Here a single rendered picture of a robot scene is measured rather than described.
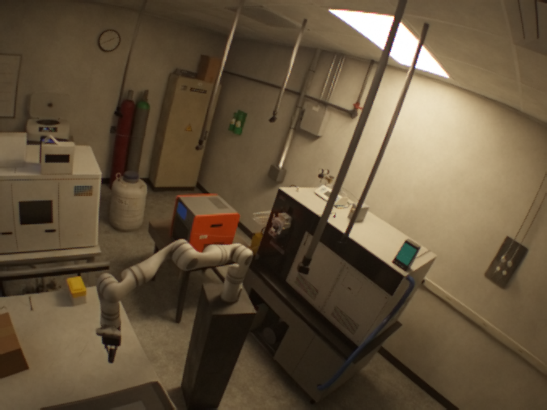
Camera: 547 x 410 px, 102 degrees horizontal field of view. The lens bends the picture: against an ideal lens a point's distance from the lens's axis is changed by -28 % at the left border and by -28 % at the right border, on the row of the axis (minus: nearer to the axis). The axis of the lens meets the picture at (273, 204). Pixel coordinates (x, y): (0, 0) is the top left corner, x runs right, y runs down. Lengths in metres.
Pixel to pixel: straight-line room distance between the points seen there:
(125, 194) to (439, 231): 3.43
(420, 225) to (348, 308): 1.24
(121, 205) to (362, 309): 2.95
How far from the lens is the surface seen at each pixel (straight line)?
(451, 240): 2.95
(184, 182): 5.43
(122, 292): 1.04
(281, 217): 2.33
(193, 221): 2.33
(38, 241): 2.15
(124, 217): 3.96
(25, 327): 1.74
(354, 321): 2.17
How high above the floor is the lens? 2.19
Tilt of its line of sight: 21 degrees down
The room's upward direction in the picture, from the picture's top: 19 degrees clockwise
